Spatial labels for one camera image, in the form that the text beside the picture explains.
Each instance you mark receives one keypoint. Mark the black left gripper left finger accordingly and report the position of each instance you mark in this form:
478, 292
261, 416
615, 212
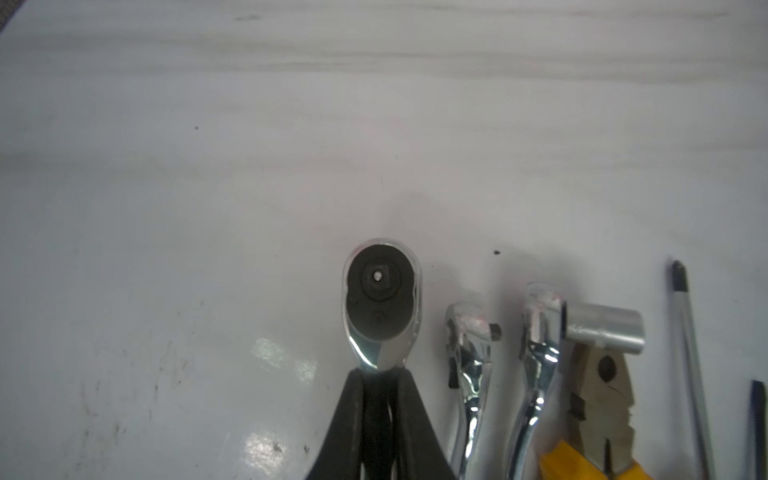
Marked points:
340, 456

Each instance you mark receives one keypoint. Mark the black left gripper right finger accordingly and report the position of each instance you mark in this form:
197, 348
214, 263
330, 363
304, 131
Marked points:
417, 450

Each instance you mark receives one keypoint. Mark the large chrome ratchet wrench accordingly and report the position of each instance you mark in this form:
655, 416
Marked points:
381, 309

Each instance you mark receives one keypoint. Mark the yellow handled pliers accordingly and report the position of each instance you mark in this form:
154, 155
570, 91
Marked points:
599, 442

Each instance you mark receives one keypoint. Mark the orange black handled screwdriver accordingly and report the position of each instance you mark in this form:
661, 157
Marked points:
682, 313

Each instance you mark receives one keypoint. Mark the red handled small screwdriver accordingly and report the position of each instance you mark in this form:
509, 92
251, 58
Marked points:
759, 408

